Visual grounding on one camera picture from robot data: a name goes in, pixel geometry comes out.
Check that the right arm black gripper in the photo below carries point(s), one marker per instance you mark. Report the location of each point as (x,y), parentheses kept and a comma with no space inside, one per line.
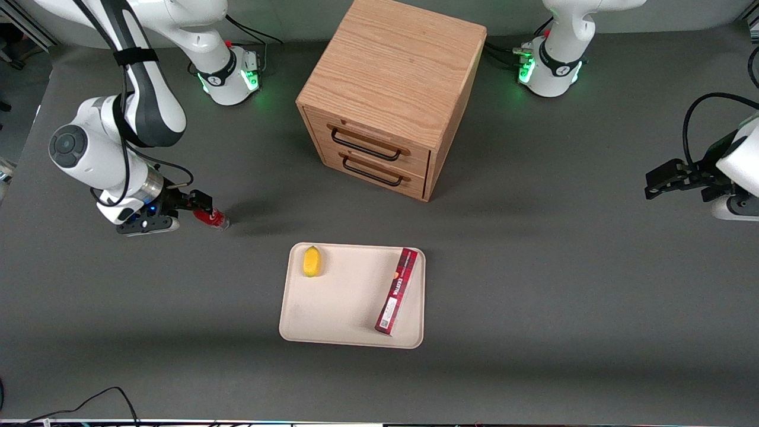
(175,199)

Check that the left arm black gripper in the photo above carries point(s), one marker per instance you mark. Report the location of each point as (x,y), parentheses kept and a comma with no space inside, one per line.
(707,166)

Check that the red coke bottle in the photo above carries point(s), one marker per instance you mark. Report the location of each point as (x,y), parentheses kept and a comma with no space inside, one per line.
(213,219)

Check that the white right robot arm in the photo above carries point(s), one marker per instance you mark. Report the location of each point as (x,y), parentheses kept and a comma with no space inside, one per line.
(160,112)

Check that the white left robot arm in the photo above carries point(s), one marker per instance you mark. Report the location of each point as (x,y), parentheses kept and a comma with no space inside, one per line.
(557,62)

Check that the cream plastic tray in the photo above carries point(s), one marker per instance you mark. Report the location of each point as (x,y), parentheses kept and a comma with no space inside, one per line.
(350,302)

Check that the yellow lemon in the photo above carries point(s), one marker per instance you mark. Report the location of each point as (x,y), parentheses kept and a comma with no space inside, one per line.
(312,261)

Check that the wooden drawer front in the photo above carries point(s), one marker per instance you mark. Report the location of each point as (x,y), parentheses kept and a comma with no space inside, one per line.
(418,161)
(416,185)

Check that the red tartan shortbread box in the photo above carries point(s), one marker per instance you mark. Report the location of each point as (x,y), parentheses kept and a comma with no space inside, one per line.
(398,290)

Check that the wooden drawer cabinet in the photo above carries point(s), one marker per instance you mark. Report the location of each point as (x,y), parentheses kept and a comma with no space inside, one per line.
(391,65)

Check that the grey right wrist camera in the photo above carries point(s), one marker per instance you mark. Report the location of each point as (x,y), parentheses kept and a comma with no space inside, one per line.
(148,226)

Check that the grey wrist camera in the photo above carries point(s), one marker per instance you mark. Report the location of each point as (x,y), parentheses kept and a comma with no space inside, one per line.
(148,226)
(732,209)

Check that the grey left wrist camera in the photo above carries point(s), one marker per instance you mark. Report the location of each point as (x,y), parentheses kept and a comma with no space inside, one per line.
(732,209)

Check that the aluminium frame profile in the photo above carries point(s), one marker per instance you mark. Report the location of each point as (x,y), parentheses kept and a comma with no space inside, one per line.
(26,24)

